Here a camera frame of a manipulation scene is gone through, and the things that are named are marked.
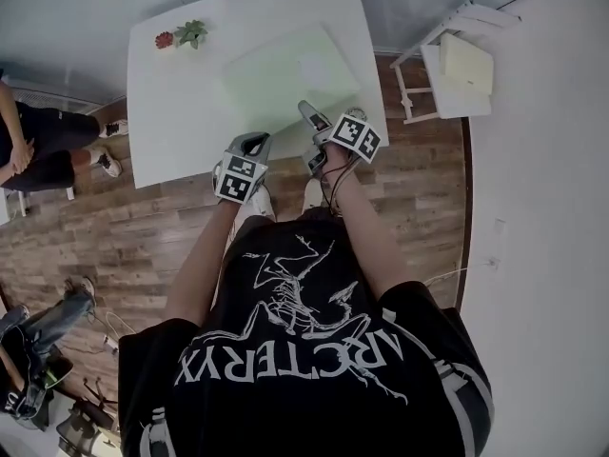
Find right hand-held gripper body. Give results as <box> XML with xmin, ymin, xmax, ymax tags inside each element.
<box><xmin>304</xmin><ymin>107</ymin><xmax>383</xmax><ymax>179</ymax></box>

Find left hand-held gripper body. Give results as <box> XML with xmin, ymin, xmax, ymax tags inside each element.
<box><xmin>211</xmin><ymin>136</ymin><xmax>271</xmax><ymax>206</ymax></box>

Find light green item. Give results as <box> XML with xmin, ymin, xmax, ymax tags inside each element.
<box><xmin>222</xmin><ymin>21</ymin><xmax>363</xmax><ymax>136</ymax></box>

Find person's right forearm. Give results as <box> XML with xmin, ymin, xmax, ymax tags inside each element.
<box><xmin>321</xmin><ymin>152</ymin><xmax>425</xmax><ymax>300</ymax></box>

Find person's left forearm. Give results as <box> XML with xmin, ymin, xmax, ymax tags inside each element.
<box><xmin>163</xmin><ymin>199</ymin><xmax>242</xmax><ymax>328</ymax></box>

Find cream flat board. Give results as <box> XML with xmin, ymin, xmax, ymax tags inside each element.
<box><xmin>438</xmin><ymin>31</ymin><xmax>495</xmax><ymax>96</ymax></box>

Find person's white left shoe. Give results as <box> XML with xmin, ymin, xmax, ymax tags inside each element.
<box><xmin>236</xmin><ymin>186</ymin><xmax>278</xmax><ymax>230</ymax></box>

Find person's white shoe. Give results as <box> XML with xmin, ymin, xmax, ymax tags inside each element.
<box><xmin>303</xmin><ymin>177</ymin><xmax>332</xmax><ymax>214</ymax></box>
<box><xmin>236</xmin><ymin>186</ymin><xmax>278</xmax><ymax>230</ymax></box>

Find white table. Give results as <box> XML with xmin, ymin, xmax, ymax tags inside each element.
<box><xmin>126</xmin><ymin>0</ymin><xmax>390</xmax><ymax>190</ymax></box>

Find person's white right shoe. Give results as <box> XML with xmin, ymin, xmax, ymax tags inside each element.
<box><xmin>303</xmin><ymin>177</ymin><xmax>332</xmax><ymax>214</ymax></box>

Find white wooden chair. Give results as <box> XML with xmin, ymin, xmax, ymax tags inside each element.
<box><xmin>389</xmin><ymin>0</ymin><xmax>522</xmax><ymax>126</ymax></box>

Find green artificial plant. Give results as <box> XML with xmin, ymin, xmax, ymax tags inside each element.
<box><xmin>172</xmin><ymin>19</ymin><xmax>209</xmax><ymax>50</ymax></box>

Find black printed t-shirt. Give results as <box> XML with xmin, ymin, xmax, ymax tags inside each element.
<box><xmin>117</xmin><ymin>206</ymin><xmax>497</xmax><ymax>457</ymax></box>

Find white stool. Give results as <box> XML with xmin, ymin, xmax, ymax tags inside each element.
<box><xmin>0</xmin><ymin>184</ymin><xmax>77</xmax><ymax>226</ymax></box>

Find black tripod stand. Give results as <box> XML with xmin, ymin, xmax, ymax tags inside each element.
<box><xmin>55</xmin><ymin>377</ymin><xmax>123</xmax><ymax>457</ymax></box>

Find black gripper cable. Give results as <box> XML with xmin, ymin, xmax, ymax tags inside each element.
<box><xmin>317</xmin><ymin>155</ymin><xmax>356</xmax><ymax>218</ymax></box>

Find white wall radiator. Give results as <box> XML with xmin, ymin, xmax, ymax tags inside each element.
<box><xmin>7</xmin><ymin>86</ymin><xmax>105</xmax><ymax>116</ymax></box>

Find white floor cable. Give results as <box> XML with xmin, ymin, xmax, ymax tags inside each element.
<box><xmin>92</xmin><ymin>308</ymin><xmax>126</xmax><ymax>357</ymax></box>

